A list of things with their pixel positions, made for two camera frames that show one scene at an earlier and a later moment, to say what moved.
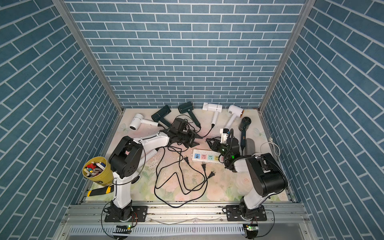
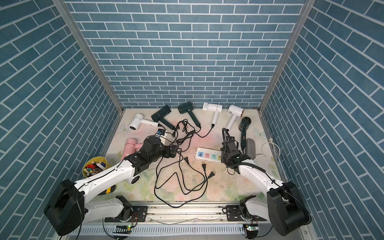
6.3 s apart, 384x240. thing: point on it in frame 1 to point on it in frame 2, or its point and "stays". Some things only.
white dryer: x=237 y=111 stays
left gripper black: x=192 y=135 to x=173 y=152
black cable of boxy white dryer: x=212 y=126 stays
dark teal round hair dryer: x=244 y=124 stays
